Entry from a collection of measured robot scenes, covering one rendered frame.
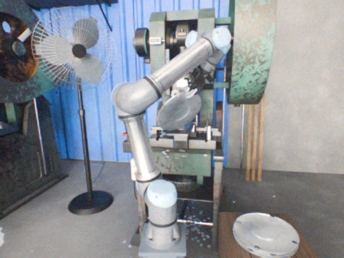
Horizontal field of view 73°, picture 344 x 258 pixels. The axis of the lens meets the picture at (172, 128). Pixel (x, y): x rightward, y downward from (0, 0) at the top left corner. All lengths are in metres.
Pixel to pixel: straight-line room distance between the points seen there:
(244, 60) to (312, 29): 1.77
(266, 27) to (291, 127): 1.86
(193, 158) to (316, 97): 1.84
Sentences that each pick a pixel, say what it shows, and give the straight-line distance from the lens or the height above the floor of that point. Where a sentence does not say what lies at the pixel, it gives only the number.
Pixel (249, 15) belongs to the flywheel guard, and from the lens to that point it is 1.21.
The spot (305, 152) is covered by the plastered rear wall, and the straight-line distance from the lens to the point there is 3.04.
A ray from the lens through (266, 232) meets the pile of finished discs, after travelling 1.27.
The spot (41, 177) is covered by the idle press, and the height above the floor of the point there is 0.12.
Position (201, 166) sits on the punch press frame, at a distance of 1.45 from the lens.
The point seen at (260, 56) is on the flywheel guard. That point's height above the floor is 1.19.
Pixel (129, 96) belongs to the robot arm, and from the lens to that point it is 0.81.
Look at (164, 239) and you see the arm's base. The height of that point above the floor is 0.49.
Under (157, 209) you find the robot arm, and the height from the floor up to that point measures 0.61.
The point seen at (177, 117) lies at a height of 0.87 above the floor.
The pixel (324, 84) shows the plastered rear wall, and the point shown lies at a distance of 2.96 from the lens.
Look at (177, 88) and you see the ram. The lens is 1.52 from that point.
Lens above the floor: 1.11
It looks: 13 degrees down
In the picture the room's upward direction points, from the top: 1 degrees counter-clockwise
